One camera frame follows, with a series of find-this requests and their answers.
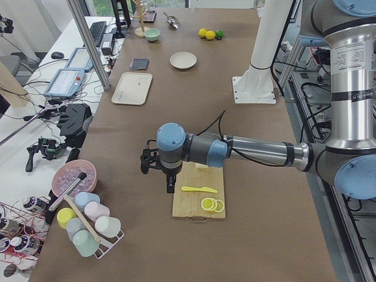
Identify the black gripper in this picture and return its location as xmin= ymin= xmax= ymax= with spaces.
xmin=162 ymin=166 xmax=180 ymax=193

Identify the cream round plate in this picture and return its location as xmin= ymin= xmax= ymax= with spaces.
xmin=170 ymin=52 xmax=197 ymax=69

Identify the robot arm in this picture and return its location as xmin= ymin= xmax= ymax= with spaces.
xmin=152 ymin=1 xmax=375 ymax=200

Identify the pale steamed bun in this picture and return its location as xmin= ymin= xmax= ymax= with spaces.
xmin=195 ymin=163 xmax=208 ymax=169

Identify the cream rectangular tray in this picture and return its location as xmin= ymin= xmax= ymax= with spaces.
xmin=111 ymin=72 xmax=153 ymax=106

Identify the black framed wooden tray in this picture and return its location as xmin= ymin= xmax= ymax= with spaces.
xmin=143 ymin=11 xmax=156 ymax=24

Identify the yellow plastic knife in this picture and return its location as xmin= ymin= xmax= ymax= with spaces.
xmin=181 ymin=186 xmax=218 ymax=194

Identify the wooden cutting board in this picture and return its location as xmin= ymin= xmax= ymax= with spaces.
xmin=172 ymin=162 xmax=226 ymax=221

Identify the lemon slice back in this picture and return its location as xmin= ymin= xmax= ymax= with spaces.
xmin=213 ymin=199 xmax=225 ymax=213

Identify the steel black-tipped rod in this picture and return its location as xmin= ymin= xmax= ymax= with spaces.
xmin=48 ymin=172 xmax=87 ymax=212

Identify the wooden stick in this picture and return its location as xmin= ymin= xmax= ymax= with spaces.
xmin=64 ymin=195 xmax=101 ymax=243

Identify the pink bowl with ice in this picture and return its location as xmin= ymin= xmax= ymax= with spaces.
xmin=52 ymin=160 xmax=97 ymax=197

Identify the mint green cup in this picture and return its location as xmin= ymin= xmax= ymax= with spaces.
xmin=72 ymin=230 xmax=99 ymax=257

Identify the grey cup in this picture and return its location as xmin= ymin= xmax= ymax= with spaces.
xmin=66 ymin=217 xmax=86 ymax=241

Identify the yellow cup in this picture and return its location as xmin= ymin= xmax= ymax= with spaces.
xmin=57 ymin=207 xmax=77 ymax=229

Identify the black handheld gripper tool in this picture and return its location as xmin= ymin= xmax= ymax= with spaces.
xmin=25 ymin=137 xmax=66 ymax=172

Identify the dark grey folded cloth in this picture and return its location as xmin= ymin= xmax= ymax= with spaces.
xmin=129 ymin=58 xmax=149 ymax=71

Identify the near teach pendant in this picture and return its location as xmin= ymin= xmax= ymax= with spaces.
xmin=43 ymin=68 xmax=85 ymax=98

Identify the teach pendant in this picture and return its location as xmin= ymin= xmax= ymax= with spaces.
xmin=65 ymin=47 xmax=93 ymax=72
xmin=43 ymin=68 xmax=85 ymax=98

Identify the mint green bowl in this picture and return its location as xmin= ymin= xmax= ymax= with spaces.
xmin=144 ymin=28 xmax=160 ymax=42

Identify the yellow lemon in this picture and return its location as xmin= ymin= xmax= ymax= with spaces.
xmin=205 ymin=31 xmax=216 ymax=41
xmin=198 ymin=28 xmax=207 ymax=38

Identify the far teach pendant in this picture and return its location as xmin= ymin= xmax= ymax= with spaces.
xmin=65 ymin=47 xmax=93 ymax=72

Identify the wooden mug tree stand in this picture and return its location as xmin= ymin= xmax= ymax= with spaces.
xmin=132 ymin=0 xmax=150 ymax=38

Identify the green lime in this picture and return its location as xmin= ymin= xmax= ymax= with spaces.
xmin=216 ymin=30 xmax=224 ymax=40

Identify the steel scoop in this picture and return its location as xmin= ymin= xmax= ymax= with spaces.
xmin=163 ymin=12 xmax=181 ymax=29

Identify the black computer mouse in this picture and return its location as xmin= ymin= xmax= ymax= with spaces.
xmin=51 ymin=52 xmax=65 ymax=59

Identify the black keyboard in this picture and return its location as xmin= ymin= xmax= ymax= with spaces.
xmin=89 ymin=21 xmax=106 ymax=47

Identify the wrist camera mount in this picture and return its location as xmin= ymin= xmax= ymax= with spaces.
xmin=140 ymin=139 xmax=162 ymax=174

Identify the white wire cup rack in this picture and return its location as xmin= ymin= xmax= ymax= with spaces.
xmin=94 ymin=230 xmax=125 ymax=259

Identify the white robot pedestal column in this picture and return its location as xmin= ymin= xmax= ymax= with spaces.
xmin=233 ymin=0 xmax=294 ymax=104

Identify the aluminium frame post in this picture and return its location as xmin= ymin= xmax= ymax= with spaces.
xmin=66 ymin=0 xmax=110 ymax=90

